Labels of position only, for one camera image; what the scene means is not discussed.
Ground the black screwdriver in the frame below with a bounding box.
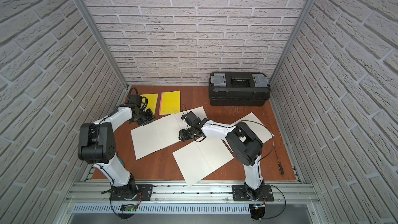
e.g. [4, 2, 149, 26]
[273, 143, 285, 175]

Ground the black plastic toolbox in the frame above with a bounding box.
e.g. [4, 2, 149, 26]
[208, 72, 271, 107]

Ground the white ventilation grille strip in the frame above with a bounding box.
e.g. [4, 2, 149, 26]
[72, 204, 308, 215]

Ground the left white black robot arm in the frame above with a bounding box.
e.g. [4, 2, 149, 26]
[77, 87, 155, 201]

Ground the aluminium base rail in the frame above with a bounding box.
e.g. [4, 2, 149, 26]
[65, 179, 320, 204]

